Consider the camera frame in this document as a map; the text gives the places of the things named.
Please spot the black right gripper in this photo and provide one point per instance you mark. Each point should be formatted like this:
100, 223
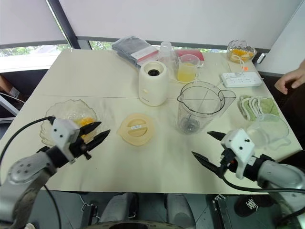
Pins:
228, 164

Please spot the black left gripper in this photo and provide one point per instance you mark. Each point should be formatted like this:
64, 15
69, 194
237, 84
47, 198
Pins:
82, 149

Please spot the orange fruit pieces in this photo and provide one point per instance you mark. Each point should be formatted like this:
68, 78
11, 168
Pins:
84, 120

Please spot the cream blender lid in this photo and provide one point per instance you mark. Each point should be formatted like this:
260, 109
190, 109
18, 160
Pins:
135, 128

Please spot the clear blender jar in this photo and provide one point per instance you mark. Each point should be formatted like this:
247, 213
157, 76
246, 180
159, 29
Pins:
200, 107

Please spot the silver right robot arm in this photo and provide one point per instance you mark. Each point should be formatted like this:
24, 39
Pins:
278, 176

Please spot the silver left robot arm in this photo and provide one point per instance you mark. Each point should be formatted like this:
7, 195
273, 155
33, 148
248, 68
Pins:
21, 171

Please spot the small glass bowl with fruit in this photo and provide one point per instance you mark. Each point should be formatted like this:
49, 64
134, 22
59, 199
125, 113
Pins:
240, 52

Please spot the person's bare hand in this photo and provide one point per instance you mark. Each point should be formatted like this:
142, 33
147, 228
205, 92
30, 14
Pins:
290, 80

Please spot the wavy glass bowl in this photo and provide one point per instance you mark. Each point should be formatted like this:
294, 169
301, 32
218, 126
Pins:
64, 109

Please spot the green white-edged cloth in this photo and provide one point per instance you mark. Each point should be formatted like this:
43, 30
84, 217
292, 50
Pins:
257, 106
244, 107
269, 106
252, 107

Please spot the empty clear plastic measuring cup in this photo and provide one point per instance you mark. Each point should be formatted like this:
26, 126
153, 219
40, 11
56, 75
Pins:
269, 131

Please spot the grey rounded leg shape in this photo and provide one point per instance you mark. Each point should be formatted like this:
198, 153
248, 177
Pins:
181, 207
116, 207

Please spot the black shoe with white print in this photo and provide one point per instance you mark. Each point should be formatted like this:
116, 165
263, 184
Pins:
252, 205

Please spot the cream blender base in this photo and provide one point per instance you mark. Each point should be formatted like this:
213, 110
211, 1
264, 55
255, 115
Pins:
152, 88

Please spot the white power strip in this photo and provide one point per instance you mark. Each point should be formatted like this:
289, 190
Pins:
240, 80

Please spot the measuring cup with yellow juice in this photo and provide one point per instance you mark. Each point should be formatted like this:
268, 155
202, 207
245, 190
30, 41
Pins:
187, 71

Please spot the dark clothed person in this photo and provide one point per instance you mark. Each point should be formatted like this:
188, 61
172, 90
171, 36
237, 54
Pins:
295, 112

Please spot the bagged dark cloth package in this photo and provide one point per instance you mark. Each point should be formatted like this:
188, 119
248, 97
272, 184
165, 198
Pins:
133, 48

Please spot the white roller blind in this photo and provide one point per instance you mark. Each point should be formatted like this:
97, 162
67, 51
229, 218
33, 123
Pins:
166, 19
28, 21

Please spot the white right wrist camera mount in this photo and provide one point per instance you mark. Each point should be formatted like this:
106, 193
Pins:
239, 145

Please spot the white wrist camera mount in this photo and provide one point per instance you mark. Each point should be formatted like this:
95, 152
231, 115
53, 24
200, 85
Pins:
62, 133
239, 145

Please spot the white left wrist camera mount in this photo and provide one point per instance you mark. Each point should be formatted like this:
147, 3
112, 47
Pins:
62, 133

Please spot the metal table frame bracket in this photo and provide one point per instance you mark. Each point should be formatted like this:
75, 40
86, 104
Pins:
221, 210
89, 207

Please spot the white frame object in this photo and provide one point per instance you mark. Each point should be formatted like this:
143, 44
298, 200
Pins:
7, 105

